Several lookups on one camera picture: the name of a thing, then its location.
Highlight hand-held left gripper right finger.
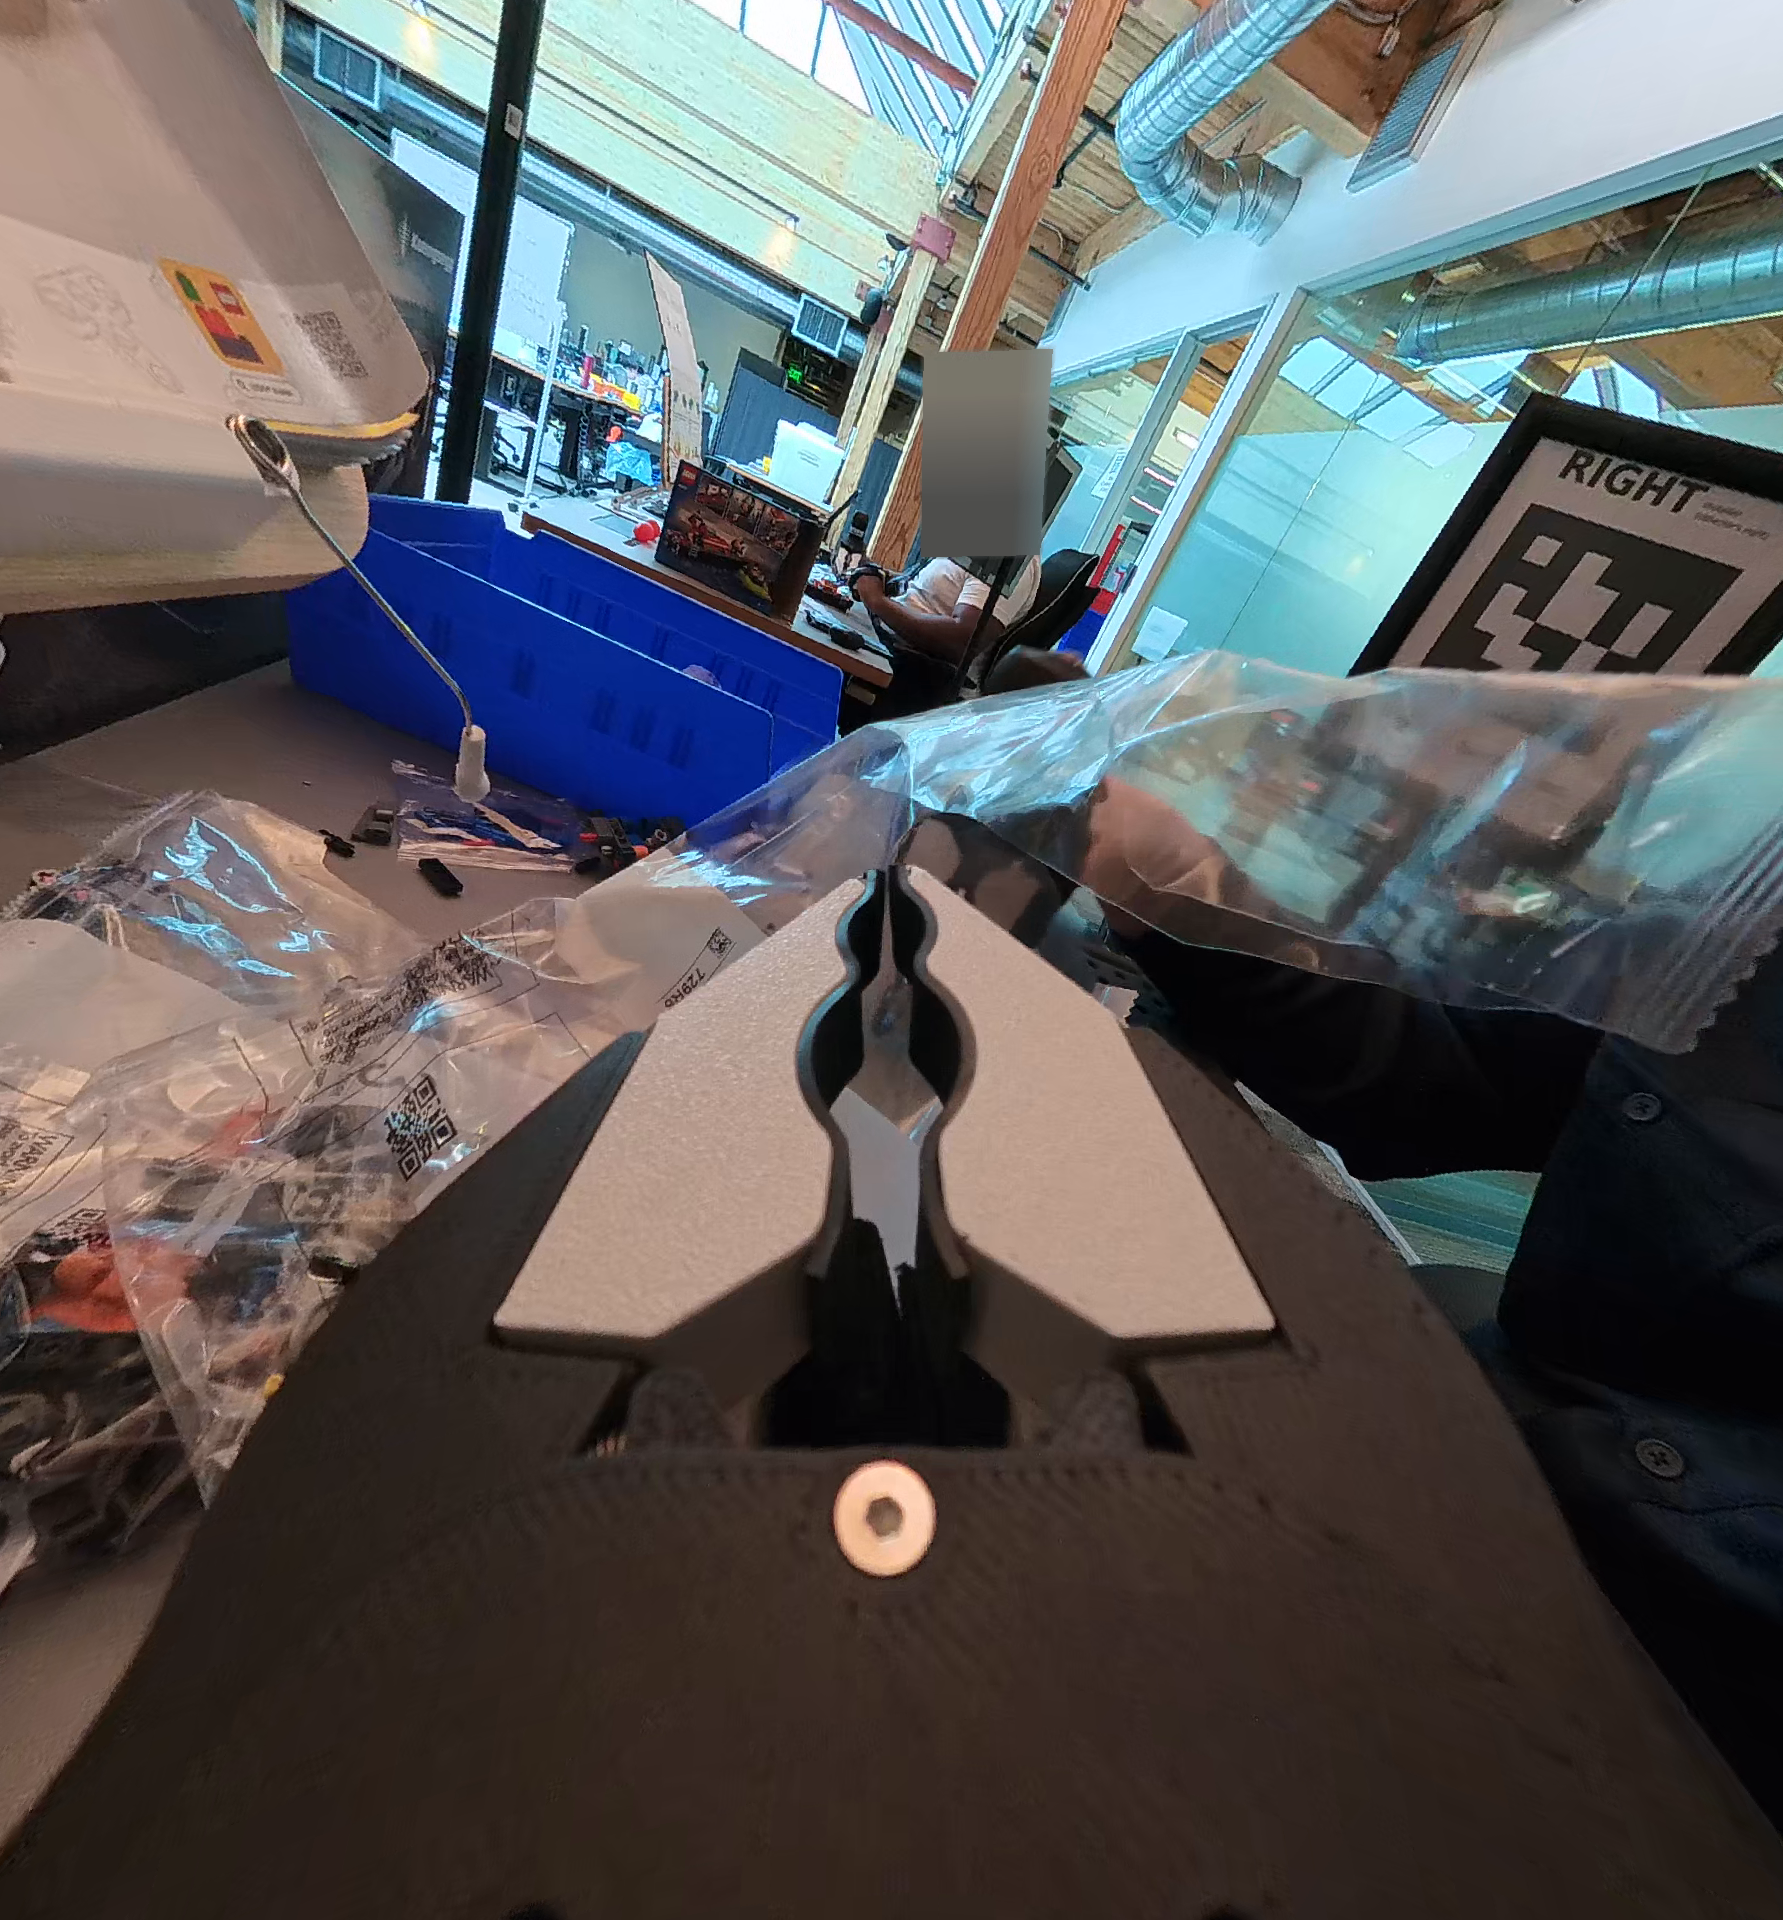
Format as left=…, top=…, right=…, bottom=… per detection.
left=895, top=869, right=1280, bottom=1448

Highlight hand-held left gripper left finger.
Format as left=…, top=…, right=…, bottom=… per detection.
left=492, top=869, right=900, bottom=1448

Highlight clear bag white strip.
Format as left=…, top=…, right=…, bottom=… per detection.
left=554, top=648, right=1783, bottom=1055

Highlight person's right forearm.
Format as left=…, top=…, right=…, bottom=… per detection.
left=1128, top=924, right=1601, bottom=1190

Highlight large clear lego parts bag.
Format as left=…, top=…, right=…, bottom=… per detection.
left=4, top=791, right=657, bottom=1502

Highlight red lego set box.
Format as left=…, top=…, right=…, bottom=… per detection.
left=651, top=455, right=823, bottom=611

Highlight dark lego set box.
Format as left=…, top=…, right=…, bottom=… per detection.
left=280, top=87, right=473, bottom=501

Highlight crumpled clear plastic bag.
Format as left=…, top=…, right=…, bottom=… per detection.
left=384, top=758, right=686, bottom=877

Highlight blue plastic bin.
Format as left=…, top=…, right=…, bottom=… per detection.
left=283, top=492, right=848, bottom=831

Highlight black office chair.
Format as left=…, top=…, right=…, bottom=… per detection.
left=978, top=545, right=1106, bottom=699

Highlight person's torso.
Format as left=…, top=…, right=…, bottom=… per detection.
left=1489, top=880, right=1783, bottom=1920

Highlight clear bag over white base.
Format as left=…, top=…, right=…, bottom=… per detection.
left=0, top=911, right=235, bottom=1324

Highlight wooden background desk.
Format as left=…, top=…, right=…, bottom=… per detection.
left=520, top=492, right=896, bottom=686

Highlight clear bag black orange parts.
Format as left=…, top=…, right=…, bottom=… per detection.
left=0, top=1200, right=327, bottom=1564

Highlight black vertical pole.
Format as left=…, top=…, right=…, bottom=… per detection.
left=429, top=0, right=554, bottom=506

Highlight instruction booklet stack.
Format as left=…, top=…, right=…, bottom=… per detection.
left=0, top=0, right=434, bottom=462

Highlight silver ventilation duct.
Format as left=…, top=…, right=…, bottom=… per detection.
left=1112, top=0, right=1338, bottom=244
left=1390, top=193, right=1783, bottom=371

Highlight grey cable white plug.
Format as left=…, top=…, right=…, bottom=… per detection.
left=226, top=414, right=498, bottom=806

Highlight wooden support post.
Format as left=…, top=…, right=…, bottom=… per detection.
left=866, top=0, right=1136, bottom=566

